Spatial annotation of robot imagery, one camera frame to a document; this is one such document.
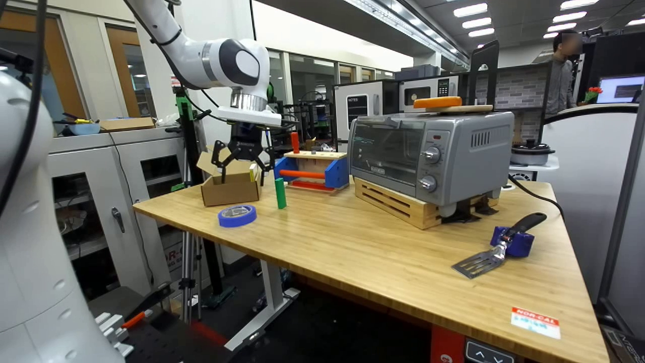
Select blue wooden toy rack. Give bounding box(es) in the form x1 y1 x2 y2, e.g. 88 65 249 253
274 132 348 194

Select silver toaster oven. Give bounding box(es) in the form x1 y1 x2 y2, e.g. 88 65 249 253
347 112 515 207

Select grey storage cabinet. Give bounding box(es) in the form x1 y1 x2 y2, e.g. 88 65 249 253
49 127 188 300

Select white machine cabinet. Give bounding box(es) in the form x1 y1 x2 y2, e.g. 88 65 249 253
335 81 383 142

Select computer monitor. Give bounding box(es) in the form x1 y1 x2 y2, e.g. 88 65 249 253
598 74 645 106

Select blue masking tape roll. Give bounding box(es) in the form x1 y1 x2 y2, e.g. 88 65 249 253
217 206 256 228

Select wooden crate under toaster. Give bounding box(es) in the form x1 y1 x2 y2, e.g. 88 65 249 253
352 177 497 230

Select red warning sticker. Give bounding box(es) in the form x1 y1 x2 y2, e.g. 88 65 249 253
511 306 560 339

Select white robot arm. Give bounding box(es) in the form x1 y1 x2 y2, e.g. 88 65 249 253
126 0 282 175

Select orange object on toaster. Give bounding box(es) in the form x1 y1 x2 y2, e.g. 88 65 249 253
414 97 461 112

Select black toaster power cable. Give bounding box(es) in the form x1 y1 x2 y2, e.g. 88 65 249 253
506 174 566 219

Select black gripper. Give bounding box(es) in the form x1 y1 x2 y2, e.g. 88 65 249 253
211 124 274 186

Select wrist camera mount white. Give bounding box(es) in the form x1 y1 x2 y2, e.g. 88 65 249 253
214 93 282 127

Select blue handled metal spatula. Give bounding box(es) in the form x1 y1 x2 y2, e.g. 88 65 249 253
454 212 546 279

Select brown cardboard carton box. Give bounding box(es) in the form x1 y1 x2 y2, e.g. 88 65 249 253
197 149 261 207

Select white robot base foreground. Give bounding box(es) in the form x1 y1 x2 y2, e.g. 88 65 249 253
0 106 124 363

